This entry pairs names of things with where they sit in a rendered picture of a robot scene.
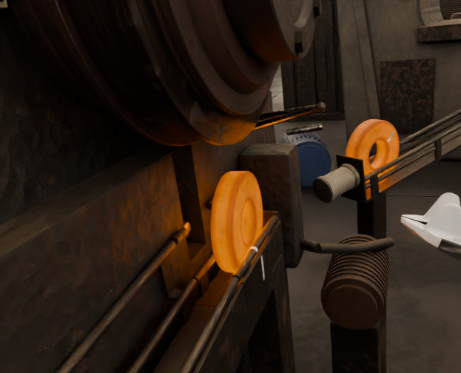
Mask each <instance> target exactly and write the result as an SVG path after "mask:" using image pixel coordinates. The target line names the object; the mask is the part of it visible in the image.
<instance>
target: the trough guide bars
mask: <svg viewBox="0 0 461 373"><path fill-rule="evenodd" d="M459 114H461V109H460V110H457V111H456V112H453V113H452V114H450V115H448V116H446V117H444V118H442V119H440V120H439V121H436V122H435V123H433V124H431V125H429V126H427V127H425V128H423V129H422V130H420V131H418V132H416V133H414V134H412V135H410V136H409V137H407V138H404V139H403V140H401V141H399V142H400V146H401V145H403V144H405V143H407V142H409V144H407V145H405V146H404V147H401V148H400V150H399V154H400V153H402V152H404V151H406V150H407V149H410V151H409V152H407V153H405V154H403V155H401V156H400V157H398V158H396V159H394V160H393V161H390V162H388V163H387V164H385V165H383V166H381V167H380V168H378V169H376V170H375V171H373V172H370V173H369V174H368V175H365V182H366V181H367V180H369V179H370V181H369V182H368V183H367V184H366V189H368V188H370V187H371V196H372V197H373V200H374V199H375V198H378V197H379V196H380V193H379V184H378V183H379V182H381V181H382V180H384V179H385V178H387V177H389V176H390V175H393V174H394V173H396V172H398V171H400V170H401V169H403V168H405V167H407V166H408V165H409V164H412V163H414V162H415V161H417V160H419V159H420V158H422V157H424V156H425V155H427V154H429V153H430V152H433V151H434V154H435V159H437V162H438V161H439V160H441V159H442V146H443V145H444V144H447V143H448V142H449V141H452V140H453V139H455V138H457V137H458V136H460V135H461V130H460V131H458V132H456V133H454V134H453V135H451V136H449V137H447V138H445V139H444V140H442V138H444V137H446V136H447V135H449V134H451V133H453V132H454V131H456V130H458V129H460V128H461V123H459V124H458V125H456V126H454V127H452V128H451V129H449V130H446V131H445V132H443V133H441V134H439V135H438V136H436V137H434V138H432V139H431V140H429V141H426V142H425V143H424V144H421V145H419V146H418V147H417V144H418V143H420V142H422V141H424V140H425V139H427V138H430V137H431V136H433V135H435V134H437V133H439V132H440V131H442V130H444V129H446V128H448V127H449V126H451V125H453V124H455V123H457V122H458V121H461V116H459V117H457V118H455V119H454V120H452V121H449V122H448V123H446V124H444V125H442V126H441V127H438V128H436V129H435V130H433V131H431V132H429V133H427V134H426V135H424V136H422V137H420V138H418V139H417V137H418V136H420V135H422V134H423V133H425V132H428V131H429V130H431V129H433V128H435V127H437V126H439V125H441V124H442V123H444V122H446V121H448V120H450V119H452V118H453V117H455V116H457V115H459ZM433 143H434V146H432V147H429V148H428V149H426V150H424V151H422V152H421V153H419V154H417V155H415V156H414V157H412V158H410V159H408V160H407V161H405V162H403V163H401V164H400V165H398V166H396V167H395V168H393V169H390V170H389V171H388V172H385V173H383V174H382V175H380V176H378V174H380V173H381V172H384V171H385V170H387V169H389V168H390V167H392V166H394V165H395V164H398V163H400V162H401V161H403V160H405V159H407V158H408V157H410V156H412V155H413V154H415V153H417V152H419V151H420V150H422V149H425V148H426V147H428V146H430V145H431V144H433ZM376 154H377V153H376ZM376 154H374V155H372V156H370V157H369V162H371V161H373V160H374V159H375V157H376Z"/></svg>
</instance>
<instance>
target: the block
mask: <svg viewBox="0 0 461 373"><path fill-rule="evenodd" d="M240 170H241V171H249V172H251V173H252V174H253V175H254V176H255V177H256V179H257V181H258V185H259V187H260V193H261V197H262V204H263V210H268V211H278V216H279V221H280V222H281V229H282V238H283V254H284V263H285V266H284V268H296V267H298V264H299V263H300V259H301V258H302V256H303V253H304V251H305V249H301V248H300V240H301V239H304V231H303V210H302V199H301V188H300V167H299V156H298V148H297V145H296V144H292V143H287V144H253V145H251V146H249V147H248V148H247V149H245V150H244V151H243V152H242V153H241V154H240Z"/></svg>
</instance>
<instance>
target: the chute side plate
mask: <svg viewBox="0 0 461 373"><path fill-rule="evenodd" d="M261 255H263V268H264V275H265V279H264V280H263V270H262V263H261ZM280 255H282V257H283V267H284V266H285V263H284V254H283V238H282V229H281V222H280V221H278V222H277V223H276V225H275V227H274V229H273V230H272V232H271V233H270V235H269V237H268V238H267V239H266V242H265V243H264V245H263V246H262V248H261V250H260V251H259V253H258V255H257V256H256V258H255V259H254V261H253V263H252V265H251V266H250V268H249V270H248V272H247V273H246V274H245V276H244V277H243V280H242V281H241V284H240V285H239V286H238V288H237V290H236V292H235V295H234V297H233V299H232V300H231V302H230V304H229V305H228V307H227V309H226V311H225V312H224V314H223V317H222V318H221V321H220V323H219V324H218V326H217V328H216V330H215V332H214V334H213V336H212V338H211V339H210V341H209V343H208V345H207V347H206V349H205V351H204V353H203V354H202V356H201V358H200V360H199V362H198V364H197V366H196V367H195V370H194V372H193V373H235V372H236V370H237V367H238V365H239V362H240V360H241V358H242V356H243V353H244V351H245V348H246V346H247V343H248V342H249V339H250V337H251V335H252V332H253V330H254V328H255V326H256V324H257V322H258V320H259V318H260V315H261V313H262V311H263V309H264V307H265V305H266V303H267V301H268V299H269V296H270V294H271V293H272V290H273V289H274V287H273V279H272V270H273V269H274V267H275V264H276V263H277V261H278V259H279V257H280Z"/></svg>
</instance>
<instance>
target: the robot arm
mask: <svg viewBox="0 0 461 373"><path fill-rule="evenodd" d="M401 223H402V224H404V225H405V226H406V227H407V228H408V229H409V230H410V231H411V232H412V233H413V234H415V235H416V236H417V237H419V238H421V239H422V240H424V241H425V242H426V243H428V244H430V245H432V246H434V247H436V248H438V250H439V251H441V252H443V253H445V254H447V255H449V256H451V257H453V258H455V259H457V260H459V261H461V207H460V198H459V197H458V195H456V194H454V193H451V192H447V193H444V194H442V195H441V196H440V197H439V198H438V200H437V201H436V202H435V203H434V205H433V206H432V207H431V208H430V210H429V211H428V212H427V213H426V214H425V215H424V216H421V215H402V217H401Z"/></svg>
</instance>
